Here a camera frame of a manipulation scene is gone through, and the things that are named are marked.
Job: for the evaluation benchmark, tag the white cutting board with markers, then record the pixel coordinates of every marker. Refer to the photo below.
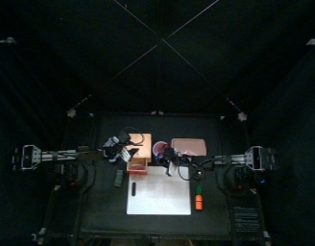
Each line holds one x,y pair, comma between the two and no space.
159,192

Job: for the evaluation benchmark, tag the silver frame bracket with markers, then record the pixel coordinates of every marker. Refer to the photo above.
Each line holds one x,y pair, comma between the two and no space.
242,116
313,42
71,112
8,40

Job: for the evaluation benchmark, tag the red toy in drawer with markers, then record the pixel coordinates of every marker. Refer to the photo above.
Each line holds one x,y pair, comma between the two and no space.
138,166

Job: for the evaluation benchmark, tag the wooden drawer with red front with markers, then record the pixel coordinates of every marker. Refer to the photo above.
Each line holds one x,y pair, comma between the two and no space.
138,167

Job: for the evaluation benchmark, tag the wooden drawer cabinet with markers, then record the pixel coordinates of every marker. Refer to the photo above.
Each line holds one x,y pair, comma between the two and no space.
142,146

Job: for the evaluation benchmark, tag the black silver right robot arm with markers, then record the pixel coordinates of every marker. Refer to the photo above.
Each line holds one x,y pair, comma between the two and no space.
250,158

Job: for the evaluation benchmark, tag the small grey block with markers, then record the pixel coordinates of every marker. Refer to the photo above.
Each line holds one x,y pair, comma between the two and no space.
119,178

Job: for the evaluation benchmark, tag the pink square plate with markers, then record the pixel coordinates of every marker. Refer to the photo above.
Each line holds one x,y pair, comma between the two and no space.
188,146

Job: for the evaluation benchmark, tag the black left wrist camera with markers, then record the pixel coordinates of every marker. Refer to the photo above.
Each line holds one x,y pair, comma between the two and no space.
123,137

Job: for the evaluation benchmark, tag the orange toy carrot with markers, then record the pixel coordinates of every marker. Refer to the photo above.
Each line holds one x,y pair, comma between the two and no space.
199,199

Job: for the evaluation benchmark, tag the black printed label sheet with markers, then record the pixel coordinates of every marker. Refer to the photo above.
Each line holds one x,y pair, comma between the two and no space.
246,218

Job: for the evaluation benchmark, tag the pink toy cup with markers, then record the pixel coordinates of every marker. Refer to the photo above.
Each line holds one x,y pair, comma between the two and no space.
159,148

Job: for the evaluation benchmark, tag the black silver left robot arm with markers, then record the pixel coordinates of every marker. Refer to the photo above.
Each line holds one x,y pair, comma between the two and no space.
48,156

